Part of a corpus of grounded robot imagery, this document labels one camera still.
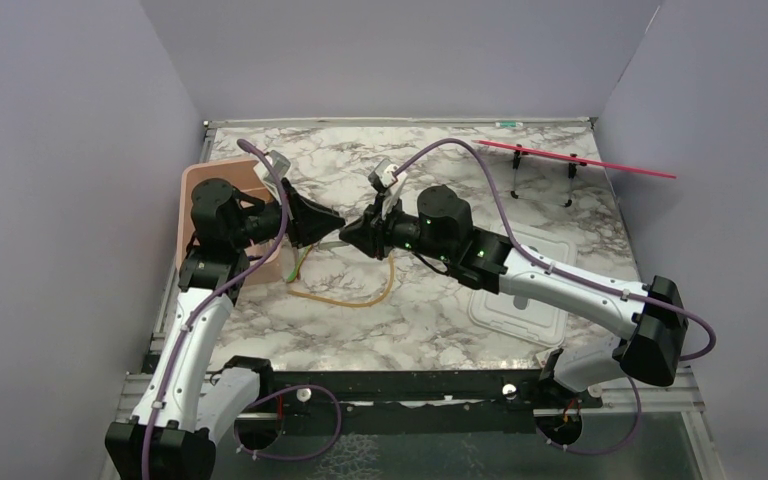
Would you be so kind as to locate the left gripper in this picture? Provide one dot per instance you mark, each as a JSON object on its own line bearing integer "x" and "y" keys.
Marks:
{"x": 307, "y": 220}

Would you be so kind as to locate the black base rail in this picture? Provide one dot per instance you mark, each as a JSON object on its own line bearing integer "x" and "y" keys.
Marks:
{"x": 395, "y": 402}

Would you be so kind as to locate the pink plastic bin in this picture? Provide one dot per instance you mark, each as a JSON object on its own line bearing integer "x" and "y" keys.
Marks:
{"x": 227, "y": 212}

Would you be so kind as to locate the white clay pipe triangle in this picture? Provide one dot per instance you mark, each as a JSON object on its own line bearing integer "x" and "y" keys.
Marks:
{"x": 330, "y": 245}

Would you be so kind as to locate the amber rubber tubing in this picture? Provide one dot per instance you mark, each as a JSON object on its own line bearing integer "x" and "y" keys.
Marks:
{"x": 335, "y": 282}

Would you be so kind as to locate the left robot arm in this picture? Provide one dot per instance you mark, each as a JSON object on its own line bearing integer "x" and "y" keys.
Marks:
{"x": 173, "y": 431}

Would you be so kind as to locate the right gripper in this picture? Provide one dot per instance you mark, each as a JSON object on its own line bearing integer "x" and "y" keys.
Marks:
{"x": 370, "y": 233}

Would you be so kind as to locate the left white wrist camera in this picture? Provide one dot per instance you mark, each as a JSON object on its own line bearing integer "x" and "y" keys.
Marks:
{"x": 281, "y": 165}

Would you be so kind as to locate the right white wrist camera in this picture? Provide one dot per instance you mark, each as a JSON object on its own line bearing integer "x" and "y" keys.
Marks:
{"x": 388, "y": 185}

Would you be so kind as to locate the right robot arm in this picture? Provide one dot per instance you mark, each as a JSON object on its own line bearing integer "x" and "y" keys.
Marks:
{"x": 647, "y": 327}

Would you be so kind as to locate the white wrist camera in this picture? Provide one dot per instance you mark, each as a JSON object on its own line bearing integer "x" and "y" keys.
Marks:
{"x": 388, "y": 185}
{"x": 281, "y": 165}

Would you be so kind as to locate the red-edged glass shelf stand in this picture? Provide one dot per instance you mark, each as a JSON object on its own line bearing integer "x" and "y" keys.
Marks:
{"x": 573, "y": 161}

